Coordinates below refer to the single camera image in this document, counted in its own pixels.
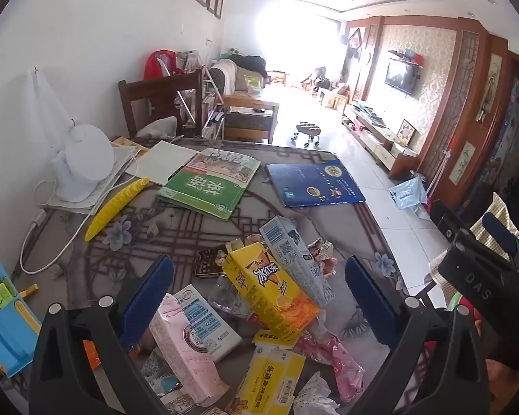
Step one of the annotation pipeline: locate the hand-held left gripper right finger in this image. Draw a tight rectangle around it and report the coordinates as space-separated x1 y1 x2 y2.
345 256 489 415

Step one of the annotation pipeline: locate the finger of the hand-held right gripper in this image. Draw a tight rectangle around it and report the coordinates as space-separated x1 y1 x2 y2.
429 200 519 338
482 212 519 277

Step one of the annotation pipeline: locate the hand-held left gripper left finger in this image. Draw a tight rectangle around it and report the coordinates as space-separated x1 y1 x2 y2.
28 254 176 415

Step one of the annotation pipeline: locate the pink foil wrapper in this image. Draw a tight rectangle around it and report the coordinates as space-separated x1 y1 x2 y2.
294 324 365 404

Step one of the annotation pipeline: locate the white blue medicine box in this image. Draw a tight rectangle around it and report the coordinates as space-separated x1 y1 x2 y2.
173 284 243 363

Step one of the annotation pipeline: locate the red printed paper wrapper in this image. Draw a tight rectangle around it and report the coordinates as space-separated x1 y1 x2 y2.
307 239 339 276

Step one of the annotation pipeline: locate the pink carton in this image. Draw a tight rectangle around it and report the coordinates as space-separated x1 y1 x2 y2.
149 293 230 407

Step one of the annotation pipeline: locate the clear plastic bottle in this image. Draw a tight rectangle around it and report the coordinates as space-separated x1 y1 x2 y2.
208 274 260 321

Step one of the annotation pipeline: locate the light blue packet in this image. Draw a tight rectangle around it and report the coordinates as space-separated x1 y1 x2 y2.
140 348 186 403

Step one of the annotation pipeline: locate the yellow drink carton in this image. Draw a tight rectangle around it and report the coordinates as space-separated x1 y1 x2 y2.
222 242 321 342

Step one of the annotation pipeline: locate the blue white milk carton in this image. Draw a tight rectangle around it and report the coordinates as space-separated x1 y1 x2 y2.
259 215 336 310

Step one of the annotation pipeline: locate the silver foil wrapper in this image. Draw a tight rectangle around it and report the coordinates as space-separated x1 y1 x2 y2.
293 372 342 415

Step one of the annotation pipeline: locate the yellow medicine box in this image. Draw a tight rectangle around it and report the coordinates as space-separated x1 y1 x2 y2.
234 331 307 415

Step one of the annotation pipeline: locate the beige checkered cloth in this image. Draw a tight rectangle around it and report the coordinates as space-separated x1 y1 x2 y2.
428 192 519 277

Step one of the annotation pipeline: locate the yellow bumpy plastic stick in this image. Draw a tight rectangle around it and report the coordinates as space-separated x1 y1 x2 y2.
84 176 150 242

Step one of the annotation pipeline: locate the blue plastic bag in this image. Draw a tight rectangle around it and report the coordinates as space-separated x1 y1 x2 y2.
388 176 429 210

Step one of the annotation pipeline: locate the green textbook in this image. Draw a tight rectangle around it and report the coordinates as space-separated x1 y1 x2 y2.
157 148 261 221

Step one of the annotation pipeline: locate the colourful picture board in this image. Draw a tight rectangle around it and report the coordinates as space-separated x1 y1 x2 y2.
397 120 417 147

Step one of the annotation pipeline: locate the blue book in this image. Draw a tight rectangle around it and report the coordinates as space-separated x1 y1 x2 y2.
265 158 367 208

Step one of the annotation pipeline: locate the white paper pad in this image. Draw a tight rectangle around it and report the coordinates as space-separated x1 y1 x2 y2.
135 140 199 186

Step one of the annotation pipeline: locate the television cabinet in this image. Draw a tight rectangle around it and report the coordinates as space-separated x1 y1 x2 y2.
343 104 418 178

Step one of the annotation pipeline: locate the blue plastic desk organizer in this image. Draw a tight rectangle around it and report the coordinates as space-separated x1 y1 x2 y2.
0 242 42 377

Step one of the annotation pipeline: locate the white desk lamp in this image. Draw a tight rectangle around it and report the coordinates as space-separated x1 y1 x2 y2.
28 66 117 204

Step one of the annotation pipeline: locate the white cloth bundle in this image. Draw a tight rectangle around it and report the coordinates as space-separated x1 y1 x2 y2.
136 117 179 139

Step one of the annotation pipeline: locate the wheeled stool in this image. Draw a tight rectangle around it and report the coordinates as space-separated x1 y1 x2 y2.
291 121 321 144

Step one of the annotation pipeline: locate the magazine rack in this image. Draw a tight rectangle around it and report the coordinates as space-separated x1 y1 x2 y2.
175 52 226 139

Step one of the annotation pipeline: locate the wooden sofa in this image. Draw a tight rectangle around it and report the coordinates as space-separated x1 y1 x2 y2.
210 54 282 143

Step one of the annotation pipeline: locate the dark wooden chair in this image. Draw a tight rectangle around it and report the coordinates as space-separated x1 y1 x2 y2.
118 69 204 139

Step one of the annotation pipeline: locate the cardboard box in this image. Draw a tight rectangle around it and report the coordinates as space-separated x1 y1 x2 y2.
321 89 351 110

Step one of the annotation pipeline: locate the red bag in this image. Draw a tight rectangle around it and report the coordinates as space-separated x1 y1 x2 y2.
145 50 186 81

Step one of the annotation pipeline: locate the white power cable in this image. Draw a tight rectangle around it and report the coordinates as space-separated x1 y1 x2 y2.
20 151 139 275

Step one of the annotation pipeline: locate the wall television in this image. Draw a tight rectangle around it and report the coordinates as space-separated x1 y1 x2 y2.
384 59 418 96

